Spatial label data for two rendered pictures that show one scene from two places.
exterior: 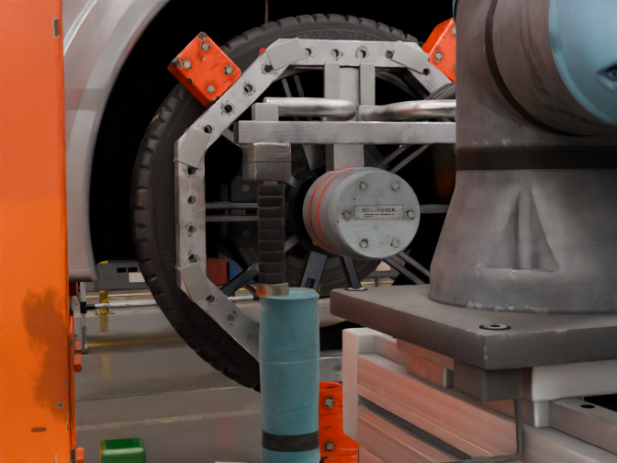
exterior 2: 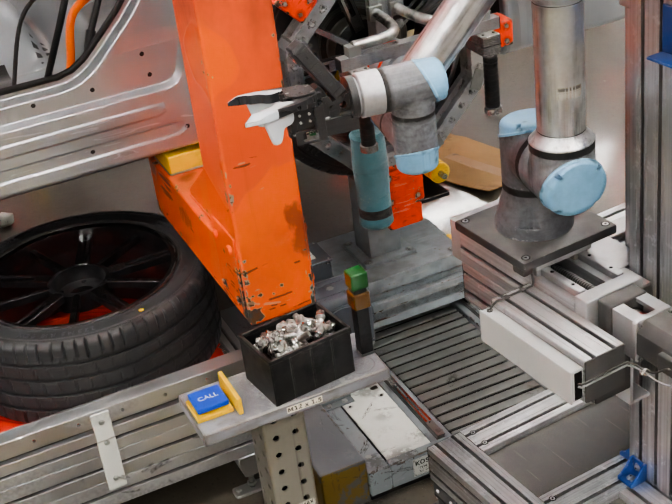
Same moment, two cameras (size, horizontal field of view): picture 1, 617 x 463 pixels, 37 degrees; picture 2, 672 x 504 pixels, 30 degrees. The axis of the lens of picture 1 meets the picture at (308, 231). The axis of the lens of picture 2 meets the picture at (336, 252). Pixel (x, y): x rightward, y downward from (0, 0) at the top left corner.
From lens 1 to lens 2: 1.89 m
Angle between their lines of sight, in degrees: 27
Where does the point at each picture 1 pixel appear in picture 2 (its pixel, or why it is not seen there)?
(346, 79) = not seen: outside the picture
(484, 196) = (515, 204)
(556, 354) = (543, 262)
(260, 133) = (352, 64)
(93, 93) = not seen: hidden behind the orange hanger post
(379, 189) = not seen: hidden behind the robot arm
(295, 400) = (379, 193)
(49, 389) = (299, 243)
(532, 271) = (532, 230)
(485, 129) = (514, 184)
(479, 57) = (512, 168)
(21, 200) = (277, 166)
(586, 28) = (549, 204)
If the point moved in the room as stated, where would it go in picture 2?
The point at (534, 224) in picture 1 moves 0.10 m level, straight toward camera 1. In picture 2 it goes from (532, 214) to (537, 240)
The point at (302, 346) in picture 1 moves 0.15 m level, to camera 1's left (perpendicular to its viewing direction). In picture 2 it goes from (380, 164) to (321, 175)
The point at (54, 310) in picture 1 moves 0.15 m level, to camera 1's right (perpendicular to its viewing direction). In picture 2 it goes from (297, 209) to (365, 196)
